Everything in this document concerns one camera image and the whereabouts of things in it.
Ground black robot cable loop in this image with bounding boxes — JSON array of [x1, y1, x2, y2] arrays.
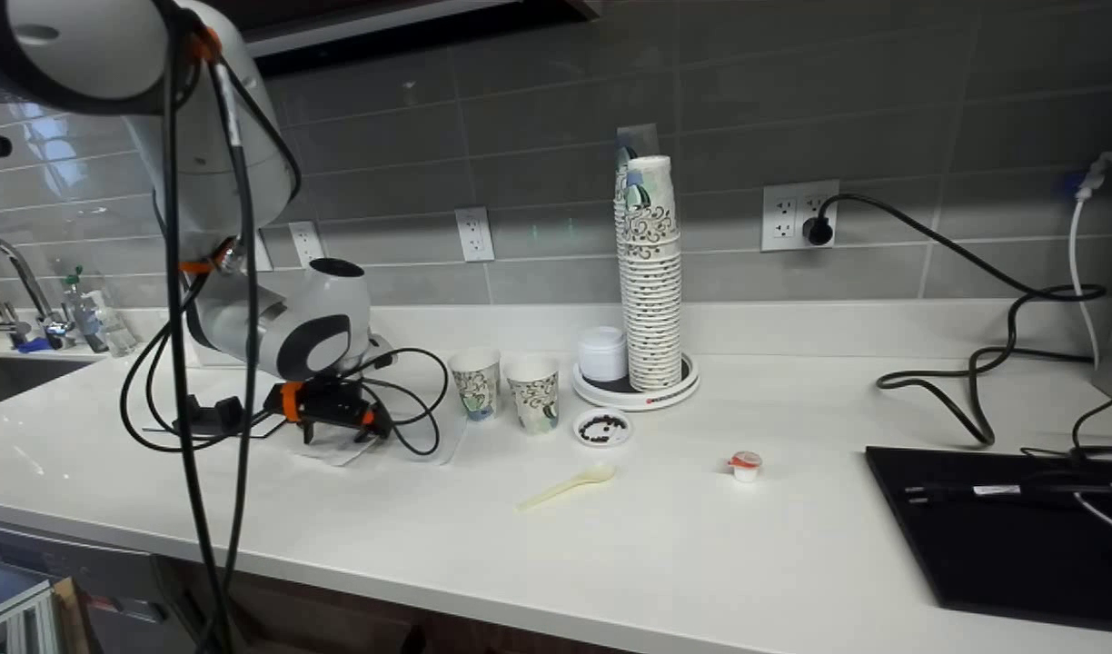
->
[[116, 342, 454, 460]]

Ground steel sink basin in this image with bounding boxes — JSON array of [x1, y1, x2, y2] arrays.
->
[[0, 351, 101, 414]]

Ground round white tray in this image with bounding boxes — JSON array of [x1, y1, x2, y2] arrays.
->
[[566, 344, 705, 418]]

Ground tall stack of paper cups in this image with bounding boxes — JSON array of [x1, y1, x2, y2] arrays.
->
[[611, 151, 687, 396]]

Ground black looped cable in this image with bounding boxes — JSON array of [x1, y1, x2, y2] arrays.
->
[[1070, 383, 1112, 464]]

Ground black power cable with plug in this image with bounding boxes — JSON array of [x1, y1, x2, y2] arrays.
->
[[800, 189, 1112, 454]]

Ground small clear bottle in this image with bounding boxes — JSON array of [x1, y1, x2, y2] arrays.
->
[[56, 260, 138, 360]]

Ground metal sink faucet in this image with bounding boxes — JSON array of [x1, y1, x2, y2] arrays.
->
[[0, 219, 64, 355]]

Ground wooden stir stick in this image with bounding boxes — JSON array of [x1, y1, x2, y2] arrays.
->
[[514, 464, 618, 515]]

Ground brown base cabinet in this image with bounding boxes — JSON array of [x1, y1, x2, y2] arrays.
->
[[151, 551, 620, 654]]

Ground dark overhead cabinet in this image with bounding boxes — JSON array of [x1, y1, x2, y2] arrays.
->
[[233, 0, 611, 67]]

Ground black flat tray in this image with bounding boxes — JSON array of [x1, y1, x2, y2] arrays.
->
[[861, 443, 1112, 640]]

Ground stack of white lids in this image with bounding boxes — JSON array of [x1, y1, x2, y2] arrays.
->
[[575, 325, 634, 388]]

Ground grey metal cart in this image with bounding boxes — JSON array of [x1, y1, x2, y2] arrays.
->
[[0, 556, 93, 654]]

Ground small creamer cup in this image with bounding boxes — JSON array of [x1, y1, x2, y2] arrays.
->
[[724, 447, 772, 486]]

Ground white cable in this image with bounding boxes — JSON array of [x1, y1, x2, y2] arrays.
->
[[1062, 149, 1112, 372]]

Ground patterned paper coffee cup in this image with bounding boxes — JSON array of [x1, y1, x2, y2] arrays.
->
[[446, 348, 505, 426], [503, 348, 566, 435]]

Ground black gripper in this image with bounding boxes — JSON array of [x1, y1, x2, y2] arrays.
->
[[260, 375, 395, 447]]

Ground thick black hanging cable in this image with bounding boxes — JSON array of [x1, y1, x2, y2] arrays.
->
[[151, 0, 270, 654]]

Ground small white wall plate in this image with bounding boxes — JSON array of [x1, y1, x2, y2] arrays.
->
[[449, 204, 503, 268]]

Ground white duplex wall outlet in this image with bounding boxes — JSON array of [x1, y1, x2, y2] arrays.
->
[[758, 178, 847, 258]]

